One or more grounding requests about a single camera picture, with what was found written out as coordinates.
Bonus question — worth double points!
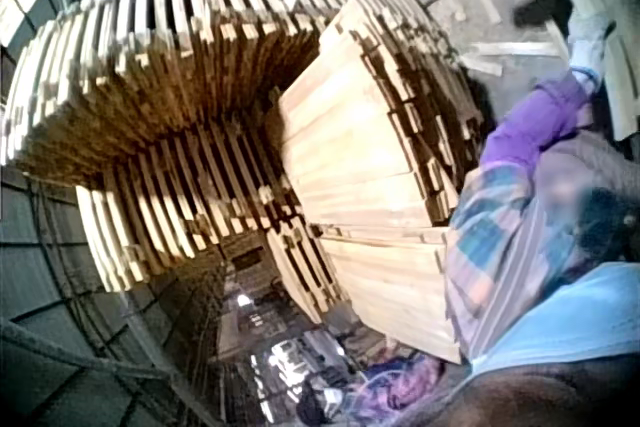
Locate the stack of spaced wooden slats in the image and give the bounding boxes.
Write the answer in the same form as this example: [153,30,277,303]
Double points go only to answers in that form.
[0,0,484,296]

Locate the purple patterned cloth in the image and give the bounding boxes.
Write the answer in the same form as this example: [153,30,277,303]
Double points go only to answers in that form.
[342,354,447,416]

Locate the loose wooden planks heap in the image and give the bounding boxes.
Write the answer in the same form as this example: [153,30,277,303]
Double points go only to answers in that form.
[434,0,569,79]

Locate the person's left hand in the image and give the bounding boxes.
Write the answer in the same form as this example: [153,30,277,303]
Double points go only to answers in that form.
[567,9,617,94]

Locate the stack of flat wooden boards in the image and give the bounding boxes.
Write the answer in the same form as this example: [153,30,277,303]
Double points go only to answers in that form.
[264,0,464,364]

